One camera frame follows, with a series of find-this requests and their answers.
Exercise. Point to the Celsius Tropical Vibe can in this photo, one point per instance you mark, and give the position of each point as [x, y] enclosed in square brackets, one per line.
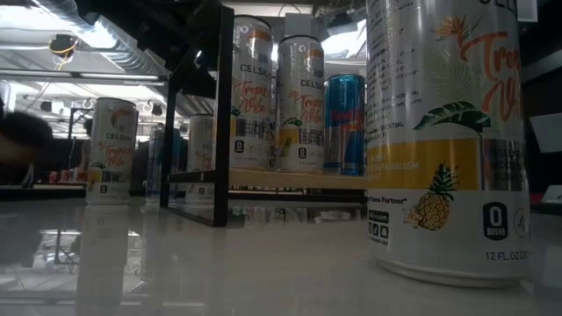
[300, 109]
[201, 149]
[439, 175]
[112, 149]
[251, 109]

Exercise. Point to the Red Bull can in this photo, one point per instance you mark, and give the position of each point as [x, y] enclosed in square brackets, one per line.
[344, 131]
[153, 162]

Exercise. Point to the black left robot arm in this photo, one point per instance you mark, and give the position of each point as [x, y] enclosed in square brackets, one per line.
[145, 26]

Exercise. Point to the ceiling light bar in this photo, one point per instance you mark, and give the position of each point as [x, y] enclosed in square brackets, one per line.
[110, 75]

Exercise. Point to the black yellow ceiling device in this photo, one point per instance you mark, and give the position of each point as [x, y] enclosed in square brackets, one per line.
[62, 44]

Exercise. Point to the person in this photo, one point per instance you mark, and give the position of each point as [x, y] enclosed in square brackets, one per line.
[24, 131]

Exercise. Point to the wooden shelf with black frame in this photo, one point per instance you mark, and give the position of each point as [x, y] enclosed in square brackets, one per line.
[221, 131]

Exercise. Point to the silver ceiling duct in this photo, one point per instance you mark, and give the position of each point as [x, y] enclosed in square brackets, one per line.
[118, 52]

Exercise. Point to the black aluminium table frame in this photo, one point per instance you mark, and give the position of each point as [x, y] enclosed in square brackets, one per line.
[44, 193]

